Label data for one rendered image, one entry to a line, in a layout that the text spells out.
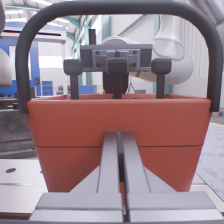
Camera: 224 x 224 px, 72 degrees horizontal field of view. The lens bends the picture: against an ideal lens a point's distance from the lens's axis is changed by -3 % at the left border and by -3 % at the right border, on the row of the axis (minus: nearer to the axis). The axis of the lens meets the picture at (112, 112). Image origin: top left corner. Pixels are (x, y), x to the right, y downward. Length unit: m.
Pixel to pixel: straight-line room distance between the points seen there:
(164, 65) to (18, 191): 0.25
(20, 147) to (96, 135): 1.26
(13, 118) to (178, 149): 1.18
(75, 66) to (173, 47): 0.34
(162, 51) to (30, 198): 0.43
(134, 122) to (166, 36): 0.38
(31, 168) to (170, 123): 0.24
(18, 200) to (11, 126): 1.06
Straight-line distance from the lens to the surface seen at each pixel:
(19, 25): 5.62
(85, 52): 0.30
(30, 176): 0.29
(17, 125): 1.28
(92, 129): 0.16
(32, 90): 1.36
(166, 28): 0.53
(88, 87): 9.72
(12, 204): 0.24
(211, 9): 0.76
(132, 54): 0.28
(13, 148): 1.42
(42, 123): 0.17
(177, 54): 0.49
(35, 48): 5.56
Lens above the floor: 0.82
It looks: 9 degrees down
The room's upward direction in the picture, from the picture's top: 1 degrees counter-clockwise
